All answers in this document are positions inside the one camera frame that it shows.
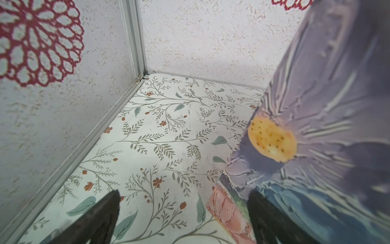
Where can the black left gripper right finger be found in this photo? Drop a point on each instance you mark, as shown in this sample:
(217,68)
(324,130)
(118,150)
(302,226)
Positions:
(271,226)

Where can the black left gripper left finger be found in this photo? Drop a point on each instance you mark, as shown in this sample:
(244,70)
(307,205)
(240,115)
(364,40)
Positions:
(96,226)

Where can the floral paper bag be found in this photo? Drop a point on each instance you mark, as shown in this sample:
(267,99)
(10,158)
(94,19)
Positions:
(318,144)

